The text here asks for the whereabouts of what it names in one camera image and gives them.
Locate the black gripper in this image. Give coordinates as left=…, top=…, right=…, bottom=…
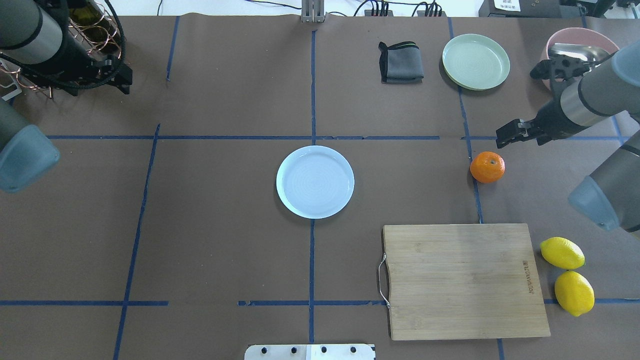
left=496, top=55, right=590, bottom=150

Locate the orange fruit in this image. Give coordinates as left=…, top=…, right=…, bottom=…
left=470, top=152, right=506, bottom=183

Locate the light blue plate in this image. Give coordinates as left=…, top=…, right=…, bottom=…
left=275, top=145, right=355, bottom=220

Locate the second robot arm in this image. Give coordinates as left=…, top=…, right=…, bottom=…
left=0, top=0, right=133, bottom=194

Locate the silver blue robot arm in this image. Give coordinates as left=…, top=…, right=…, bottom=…
left=494, top=41, right=640, bottom=238

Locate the light green plate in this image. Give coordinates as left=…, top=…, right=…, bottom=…
left=441, top=33, right=511, bottom=91

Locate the metal scoop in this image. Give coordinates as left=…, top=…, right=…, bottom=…
left=547, top=42, right=613, bottom=66

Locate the pink bowl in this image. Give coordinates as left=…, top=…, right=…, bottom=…
left=539, top=27, right=620, bottom=62

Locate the yellow lemon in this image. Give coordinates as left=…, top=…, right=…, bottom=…
left=540, top=236, right=586, bottom=271
left=554, top=270, right=595, bottom=317

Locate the folded dark grey cloth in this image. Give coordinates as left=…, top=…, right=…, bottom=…
left=378, top=41, right=425, bottom=84

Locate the bamboo cutting board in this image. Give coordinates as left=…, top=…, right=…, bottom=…
left=382, top=223, right=551, bottom=341

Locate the black power strip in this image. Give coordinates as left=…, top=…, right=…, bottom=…
left=358, top=2, right=447, bottom=18

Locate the aluminium frame post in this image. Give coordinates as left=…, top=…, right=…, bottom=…
left=301, top=0, right=327, bottom=24

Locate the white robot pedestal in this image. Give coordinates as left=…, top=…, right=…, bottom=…
left=244, top=343, right=377, bottom=360

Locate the copper wire bottle rack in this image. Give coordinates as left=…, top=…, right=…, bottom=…
left=0, top=0, right=133, bottom=96

